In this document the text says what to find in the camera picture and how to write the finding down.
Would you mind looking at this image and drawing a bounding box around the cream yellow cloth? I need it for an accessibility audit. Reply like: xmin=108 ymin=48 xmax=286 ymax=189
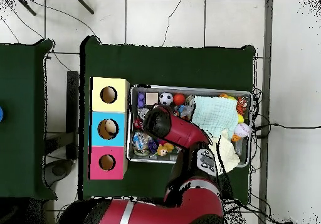
xmin=209 ymin=129 xmax=241 ymax=176

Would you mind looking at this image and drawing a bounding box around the clear mesh bin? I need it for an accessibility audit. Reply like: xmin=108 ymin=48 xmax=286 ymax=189
xmin=126 ymin=84 xmax=253 ymax=168

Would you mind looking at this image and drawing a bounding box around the wooden box with three holes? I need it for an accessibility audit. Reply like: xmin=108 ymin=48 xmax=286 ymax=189
xmin=88 ymin=77 xmax=130 ymax=180

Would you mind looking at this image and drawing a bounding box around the black and white soccer ball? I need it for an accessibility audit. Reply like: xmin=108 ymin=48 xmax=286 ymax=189
xmin=159 ymin=92 xmax=174 ymax=106

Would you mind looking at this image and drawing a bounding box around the orange red ball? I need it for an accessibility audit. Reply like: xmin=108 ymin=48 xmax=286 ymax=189
xmin=172 ymin=93 xmax=186 ymax=106

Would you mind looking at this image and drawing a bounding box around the purple plastic toy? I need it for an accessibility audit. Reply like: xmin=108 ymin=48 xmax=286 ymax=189
xmin=137 ymin=92 xmax=146 ymax=109

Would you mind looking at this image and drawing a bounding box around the large crumpled clear bottle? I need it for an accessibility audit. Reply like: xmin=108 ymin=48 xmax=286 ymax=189
xmin=132 ymin=131 xmax=152 ymax=156

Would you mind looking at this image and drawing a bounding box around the brown plush toy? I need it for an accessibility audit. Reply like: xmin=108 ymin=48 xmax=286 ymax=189
xmin=156 ymin=142 xmax=175 ymax=157

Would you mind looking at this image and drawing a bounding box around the mint green cloth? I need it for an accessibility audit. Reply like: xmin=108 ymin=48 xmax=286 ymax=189
xmin=191 ymin=95 xmax=239 ymax=138

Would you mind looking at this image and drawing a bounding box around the tiger striped toy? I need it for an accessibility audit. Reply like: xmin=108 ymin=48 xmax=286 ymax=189
xmin=235 ymin=96 xmax=250 ymax=115

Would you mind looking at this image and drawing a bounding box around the white baseball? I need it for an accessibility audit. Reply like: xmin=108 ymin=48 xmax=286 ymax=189
xmin=233 ymin=122 xmax=251 ymax=138

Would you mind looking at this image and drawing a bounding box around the black metal leg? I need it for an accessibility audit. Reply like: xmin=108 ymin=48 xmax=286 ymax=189
xmin=18 ymin=0 xmax=37 ymax=16
xmin=76 ymin=0 xmax=95 ymax=15

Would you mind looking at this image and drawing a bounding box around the side table with green cloth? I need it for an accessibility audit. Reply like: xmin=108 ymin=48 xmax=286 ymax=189
xmin=0 ymin=39 xmax=58 ymax=200

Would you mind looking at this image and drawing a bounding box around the thin black floor cable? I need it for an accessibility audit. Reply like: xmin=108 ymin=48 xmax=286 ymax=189
xmin=161 ymin=0 xmax=182 ymax=47

